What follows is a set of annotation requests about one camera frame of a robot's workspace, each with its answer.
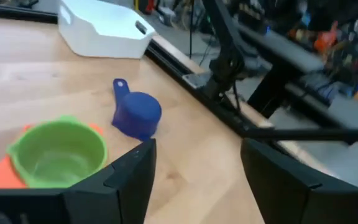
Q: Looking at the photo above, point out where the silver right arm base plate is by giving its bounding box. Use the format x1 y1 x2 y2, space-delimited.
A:
183 72 213 90

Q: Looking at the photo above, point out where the black aluminium table frame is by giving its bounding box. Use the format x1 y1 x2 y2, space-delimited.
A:
0 1 358 146

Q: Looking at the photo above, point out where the purple measuring cup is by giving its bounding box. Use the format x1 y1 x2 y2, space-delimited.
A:
111 78 163 141

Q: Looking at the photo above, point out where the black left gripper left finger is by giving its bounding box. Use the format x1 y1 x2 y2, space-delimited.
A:
0 138 157 224

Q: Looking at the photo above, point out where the orange measuring cup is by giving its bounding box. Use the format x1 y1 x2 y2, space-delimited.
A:
0 123 104 190

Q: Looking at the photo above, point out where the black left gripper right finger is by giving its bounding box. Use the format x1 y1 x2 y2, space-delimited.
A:
241 138 358 224

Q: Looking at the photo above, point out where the green measuring cup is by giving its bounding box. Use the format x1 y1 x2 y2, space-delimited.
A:
6 114 108 190

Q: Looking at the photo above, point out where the white plastic basket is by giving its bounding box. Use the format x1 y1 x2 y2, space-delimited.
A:
57 0 157 59

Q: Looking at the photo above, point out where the grey workbench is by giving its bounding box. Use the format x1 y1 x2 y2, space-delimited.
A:
234 21 326 74

